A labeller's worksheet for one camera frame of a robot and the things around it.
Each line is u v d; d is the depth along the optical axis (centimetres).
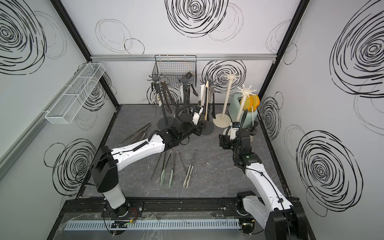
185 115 59
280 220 39
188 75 93
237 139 60
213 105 82
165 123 107
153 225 77
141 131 103
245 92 72
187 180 81
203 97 80
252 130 90
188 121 59
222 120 108
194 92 87
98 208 75
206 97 77
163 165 87
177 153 94
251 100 92
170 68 96
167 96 85
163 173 83
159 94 83
